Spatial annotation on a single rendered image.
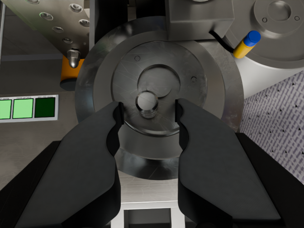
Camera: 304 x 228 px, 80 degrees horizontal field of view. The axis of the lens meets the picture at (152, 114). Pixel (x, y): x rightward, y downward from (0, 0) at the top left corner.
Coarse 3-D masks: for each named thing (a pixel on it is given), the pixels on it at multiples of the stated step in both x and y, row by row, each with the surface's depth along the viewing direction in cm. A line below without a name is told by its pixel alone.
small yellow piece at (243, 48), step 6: (216, 36) 15; (246, 36) 12; (252, 36) 11; (258, 36) 11; (222, 42) 14; (240, 42) 12; (246, 42) 12; (252, 42) 11; (228, 48) 14; (234, 48) 13; (240, 48) 12; (246, 48) 12; (234, 54) 13; (240, 54) 13
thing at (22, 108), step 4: (16, 100) 50; (20, 100) 50; (24, 100) 50; (28, 100) 50; (32, 100) 50; (16, 104) 50; (20, 104) 50; (24, 104) 50; (28, 104) 50; (32, 104) 50; (16, 108) 50; (20, 108) 50; (24, 108) 50; (28, 108) 50; (16, 112) 49; (20, 112) 49; (24, 112) 49; (28, 112) 49; (16, 116) 49; (20, 116) 49; (24, 116) 49; (28, 116) 49
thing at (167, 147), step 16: (144, 32) 17; (160, 32) 17; (128, 48) 16; (192, 48) 16; (112, 64) 16; (208, 64) 16; (96, 80) 16; (208, 80) 16; (96, 96) 16; (208, 96) 16; (224, 96) 16; (128, 128) 15; (128, 144) 15; (144, 144) 15; (160, 144) 15; (176, 144) 15
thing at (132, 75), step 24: (144, 48) 14; (168, 48) 14; (120, 72) 14; (144, 72) 15; (168, 72) 14; (192, 72) 14; (120, 96) 14; (168, 96) 14; (192, 96) 14; (144, 120) 14; (168, 120) 13
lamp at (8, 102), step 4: (4, 100) 50; (8, 100) 50; (0, 104) 50; (4, 104) 50; (8, 104) 50; (0, 108) 50; (4, 108) 50; (8, 108) 50; (0, 112) 50; (4, 112) 50; (8, 112) 50; (0, 116) 49; (4, 116) 49; (8, 116) 49
